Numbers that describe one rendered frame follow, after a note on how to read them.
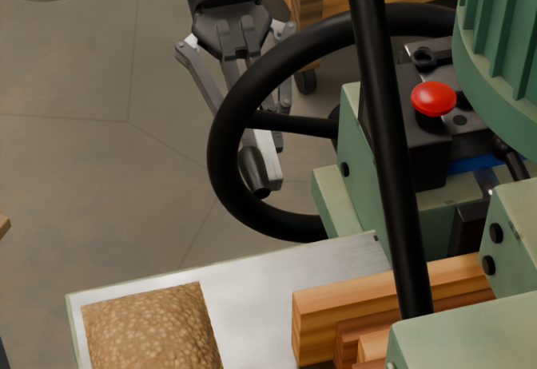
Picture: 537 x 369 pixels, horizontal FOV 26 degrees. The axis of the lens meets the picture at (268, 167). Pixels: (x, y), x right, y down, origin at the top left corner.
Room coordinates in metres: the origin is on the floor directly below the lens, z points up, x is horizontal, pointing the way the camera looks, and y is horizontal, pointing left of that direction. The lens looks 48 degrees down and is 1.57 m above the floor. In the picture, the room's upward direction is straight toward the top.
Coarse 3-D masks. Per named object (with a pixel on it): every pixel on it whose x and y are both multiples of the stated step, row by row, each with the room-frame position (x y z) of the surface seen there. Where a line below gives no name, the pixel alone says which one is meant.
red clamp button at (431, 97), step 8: (416, 88) 0.56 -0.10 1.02; (424, 88) 0.56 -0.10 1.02; (432, 88) 0.56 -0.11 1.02; (440, 88) 0.56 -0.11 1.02; (448, 88) 0.56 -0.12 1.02; (416, 96) 0.55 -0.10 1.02; (424, 96) 0.55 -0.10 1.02; (432, 96) 0.55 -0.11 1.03; (440, 96) 0.55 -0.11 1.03; (448, 96) 0.55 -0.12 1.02; (416, 104) 0.55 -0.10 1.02; (424, 104) 0.55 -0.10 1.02; (432, 104) 0.55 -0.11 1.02; (440, 104) 0.55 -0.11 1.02; (448, 104) 0.55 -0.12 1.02; (424, 112) 0.54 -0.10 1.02; (432, 112) 0.54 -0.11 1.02; (440, 112) 0.54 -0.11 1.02; (448, 112) 0.54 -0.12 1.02
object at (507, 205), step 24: (504, 192) 0.43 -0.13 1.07; (528, 192) 0.43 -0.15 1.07; (504, 216) 0.41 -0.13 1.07; (528, 216) 0.41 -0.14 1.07; (504, 240) 0.41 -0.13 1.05; (528, 240) 0.39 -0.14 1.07; (480, 264) 0.43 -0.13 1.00; (504, 264) 0.40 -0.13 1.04; (528, 264) 0.38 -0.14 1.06; (504, 288) 0.40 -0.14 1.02; (528, 288) 0.38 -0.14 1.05
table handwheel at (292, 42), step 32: (320, 32) 0.71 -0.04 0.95; (352, 32) 0.71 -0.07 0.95; (416, 32) 0.72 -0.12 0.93; (448, 32) 0.73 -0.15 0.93; (256, 64) 0.70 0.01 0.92; (288, 64) 0.69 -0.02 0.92; (256, 96) 0.69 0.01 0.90; (224, 128) 0.68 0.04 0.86; (256, 128) 0.69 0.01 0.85; (288, 128) 0.70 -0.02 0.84; (320, 128) 0.71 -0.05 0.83; (224, 160) 0.68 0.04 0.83; (224, 192) 0.68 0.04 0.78; (256, 224) 0.69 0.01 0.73; (288, 224) 0.70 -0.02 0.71; (320, 224) 0.71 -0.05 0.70
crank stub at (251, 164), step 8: (240, 152) 0.76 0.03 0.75; (248, 152) 0.75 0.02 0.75; (256, 152) 0.76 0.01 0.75; (240, 160) 0.75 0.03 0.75; (248, 160) 0.74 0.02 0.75; (256, 160) 0.74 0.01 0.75; (240, 168) 0.74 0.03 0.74; (248, 168) 0.74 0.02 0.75; (256, 168) 0.73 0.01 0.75; (264, 168) 0.74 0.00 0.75; (248, 176) 0.73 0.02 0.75; (256, 176) 0.73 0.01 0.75; (264, 176) 0.73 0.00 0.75; (248, 184) 0.72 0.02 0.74; (256, 184) 0.72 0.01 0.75; (264, 184) 0.72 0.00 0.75; (256, 192) 0.71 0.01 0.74; (264, 192) 0.71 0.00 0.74
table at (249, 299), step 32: (320, 192) 0.60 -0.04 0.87; (352, 224) 0.57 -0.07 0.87; (256, 256) 0.51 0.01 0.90; (288, 256) 0.51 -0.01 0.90; (320, 256) 0.51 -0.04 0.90; (352, 256) 0.51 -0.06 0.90; (384, 256) 0.51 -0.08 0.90; (96, 288) 0.49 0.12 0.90; (128, 288) 0.49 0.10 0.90; (160, 288) 0.49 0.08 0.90; (224, 288) 0.49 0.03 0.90; (256, 288) 0.49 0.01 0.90; (288, 288) 0.49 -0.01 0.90; (224, 320) 0.46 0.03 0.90; (256, 320) 0.46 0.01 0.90; (288, 320) 0.46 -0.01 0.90; (224, 352) 0.43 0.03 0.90; (256, 352) 0.43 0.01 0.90; (288, 352) 0.43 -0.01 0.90
